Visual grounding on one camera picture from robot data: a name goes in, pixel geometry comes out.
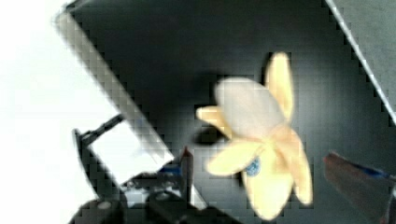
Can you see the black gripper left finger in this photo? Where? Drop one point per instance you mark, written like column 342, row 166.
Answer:
column 162, row 197

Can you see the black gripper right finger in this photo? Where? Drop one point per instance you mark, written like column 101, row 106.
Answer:
column 371, row 191

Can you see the yellow peeled plush banana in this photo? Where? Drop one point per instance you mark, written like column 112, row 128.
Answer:
column 263, row 148

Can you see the black toaster oven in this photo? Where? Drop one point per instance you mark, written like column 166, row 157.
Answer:
column 158, row 61

